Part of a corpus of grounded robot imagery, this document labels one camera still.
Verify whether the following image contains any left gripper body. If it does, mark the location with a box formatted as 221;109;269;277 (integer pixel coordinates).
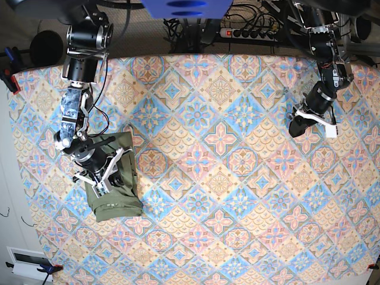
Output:
288;81;337;125

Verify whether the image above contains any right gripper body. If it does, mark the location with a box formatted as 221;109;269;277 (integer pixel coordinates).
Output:
64;135;132;185

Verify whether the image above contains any green t-shirt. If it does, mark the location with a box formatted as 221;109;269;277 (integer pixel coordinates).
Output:
84;132;143;223

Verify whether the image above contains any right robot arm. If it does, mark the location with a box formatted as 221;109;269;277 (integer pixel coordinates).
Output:
54;2;127;197

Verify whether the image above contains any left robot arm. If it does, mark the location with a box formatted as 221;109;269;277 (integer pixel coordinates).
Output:
283;1;353;138

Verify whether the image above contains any white power strip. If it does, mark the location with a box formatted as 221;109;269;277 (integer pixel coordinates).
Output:
219;28;275;41

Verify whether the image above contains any patterned tablecloth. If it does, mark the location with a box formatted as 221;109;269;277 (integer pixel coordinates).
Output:
8;55;379;284

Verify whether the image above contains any red black clamp left top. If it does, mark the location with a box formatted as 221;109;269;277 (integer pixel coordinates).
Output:
0;69;20;94

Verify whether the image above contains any black round stool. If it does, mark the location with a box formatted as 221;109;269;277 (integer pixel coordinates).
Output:
30;30;64;67

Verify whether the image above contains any blue clamp top left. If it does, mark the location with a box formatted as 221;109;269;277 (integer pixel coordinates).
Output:
5;47;19;72

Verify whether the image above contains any red clamp bottom right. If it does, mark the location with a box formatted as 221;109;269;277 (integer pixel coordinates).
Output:
368;264;379;270

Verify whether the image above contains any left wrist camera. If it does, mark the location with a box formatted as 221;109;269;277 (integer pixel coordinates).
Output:
324;123;338;138

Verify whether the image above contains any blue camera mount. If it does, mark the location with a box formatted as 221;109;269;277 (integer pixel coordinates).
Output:
141;0;233;19

